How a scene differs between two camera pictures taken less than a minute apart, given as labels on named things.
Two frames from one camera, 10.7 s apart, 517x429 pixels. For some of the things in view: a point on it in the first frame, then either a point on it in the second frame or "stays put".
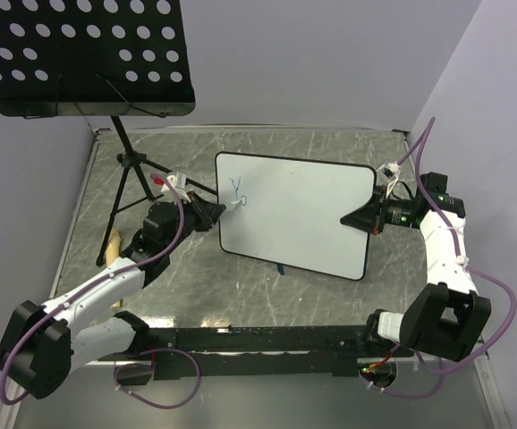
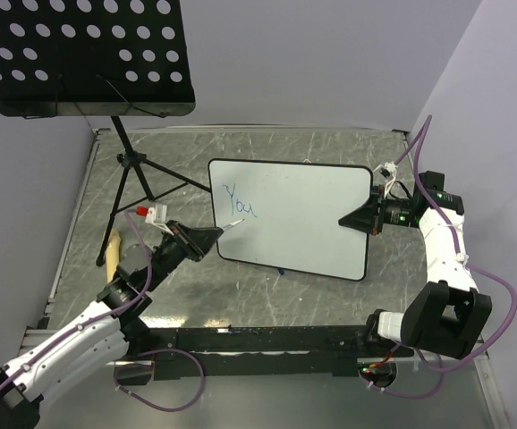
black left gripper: (207, 213) to (195, 241)
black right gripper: (368, 216) stays put
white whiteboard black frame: (288, 211) stays put
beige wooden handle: (113, 254) stays put
